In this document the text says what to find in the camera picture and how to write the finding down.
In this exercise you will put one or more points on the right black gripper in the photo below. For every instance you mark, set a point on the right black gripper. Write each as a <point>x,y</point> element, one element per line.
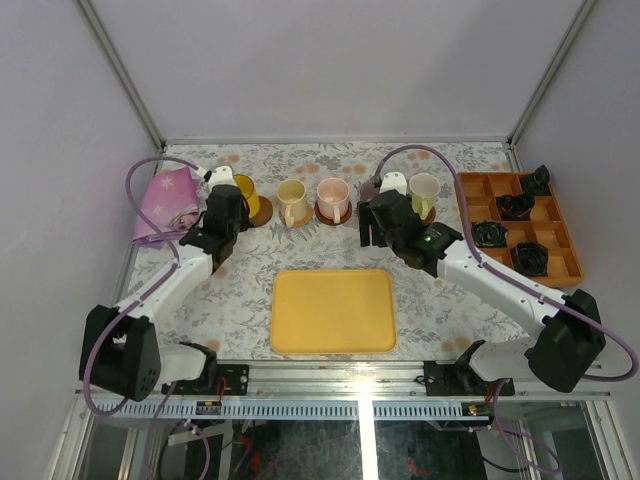
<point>366,218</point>

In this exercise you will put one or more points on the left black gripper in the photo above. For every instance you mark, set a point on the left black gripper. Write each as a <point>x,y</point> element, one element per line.
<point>230,192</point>

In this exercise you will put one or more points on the purple mug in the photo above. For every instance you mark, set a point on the purple mug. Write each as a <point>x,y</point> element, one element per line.
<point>368,191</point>

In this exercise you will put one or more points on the yellow glass mug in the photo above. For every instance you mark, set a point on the yellow glass mug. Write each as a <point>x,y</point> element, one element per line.
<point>249,192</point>

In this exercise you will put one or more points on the dark brown wooden coaster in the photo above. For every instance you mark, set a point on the dark brown wooden coaster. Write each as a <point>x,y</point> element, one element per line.
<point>264,214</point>

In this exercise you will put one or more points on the pink mug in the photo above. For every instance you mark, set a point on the pink mug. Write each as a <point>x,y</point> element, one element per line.
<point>333,197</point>

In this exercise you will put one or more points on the woven rattan coaster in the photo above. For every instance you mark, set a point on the woven rattan coaster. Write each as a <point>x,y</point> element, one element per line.
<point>299,223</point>

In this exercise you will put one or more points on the light green mug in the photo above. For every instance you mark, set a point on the light green mug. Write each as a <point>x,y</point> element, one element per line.
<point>424,192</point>

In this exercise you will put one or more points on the cream yellow mug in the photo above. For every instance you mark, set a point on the cream yellow mug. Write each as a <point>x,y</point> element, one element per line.
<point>292,198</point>

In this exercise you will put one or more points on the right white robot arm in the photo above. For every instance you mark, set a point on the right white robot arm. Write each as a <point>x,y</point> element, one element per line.
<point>564,339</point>

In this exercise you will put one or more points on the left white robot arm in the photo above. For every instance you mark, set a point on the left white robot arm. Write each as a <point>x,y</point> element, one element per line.
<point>121,353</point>

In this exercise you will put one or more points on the pink folded cloth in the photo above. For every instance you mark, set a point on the pink folded cloth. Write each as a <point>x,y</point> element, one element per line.
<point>171,204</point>

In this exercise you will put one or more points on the yellow plastic tray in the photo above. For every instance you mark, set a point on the yellow plastic tray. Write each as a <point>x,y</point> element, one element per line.
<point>329,312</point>

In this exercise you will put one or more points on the dark fabric flower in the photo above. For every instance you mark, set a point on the dark fabric flower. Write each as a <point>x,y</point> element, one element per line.
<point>537,182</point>
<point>515,207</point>
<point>530,259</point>
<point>490,234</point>

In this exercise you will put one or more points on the orange compartment organizer box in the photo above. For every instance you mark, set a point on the orange compartment organizer box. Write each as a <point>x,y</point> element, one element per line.
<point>477,202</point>

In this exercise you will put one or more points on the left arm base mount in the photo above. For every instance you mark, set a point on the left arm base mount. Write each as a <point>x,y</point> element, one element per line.
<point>230,375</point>

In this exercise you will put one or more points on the aluminium front rail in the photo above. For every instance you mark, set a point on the aluminium front rail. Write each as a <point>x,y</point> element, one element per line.
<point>381,380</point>

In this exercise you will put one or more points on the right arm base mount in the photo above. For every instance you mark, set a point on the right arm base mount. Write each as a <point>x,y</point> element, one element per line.
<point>440,377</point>

